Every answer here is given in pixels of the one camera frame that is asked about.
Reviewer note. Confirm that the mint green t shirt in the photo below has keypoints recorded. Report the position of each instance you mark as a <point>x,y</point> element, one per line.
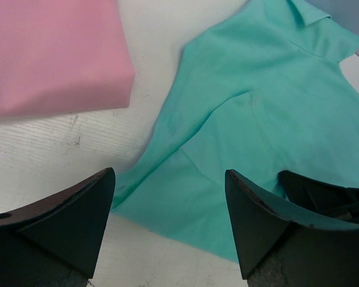
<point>260,92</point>

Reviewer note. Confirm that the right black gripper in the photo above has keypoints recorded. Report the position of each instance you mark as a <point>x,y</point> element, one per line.
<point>322,198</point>

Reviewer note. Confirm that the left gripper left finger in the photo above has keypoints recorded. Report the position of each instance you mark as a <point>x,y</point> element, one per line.
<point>56,241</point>

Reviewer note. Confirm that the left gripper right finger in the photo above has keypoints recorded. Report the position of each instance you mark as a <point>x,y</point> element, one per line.
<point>279,243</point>

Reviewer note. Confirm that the pink folded t shirt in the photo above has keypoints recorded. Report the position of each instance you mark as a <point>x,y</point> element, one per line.
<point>60,57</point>

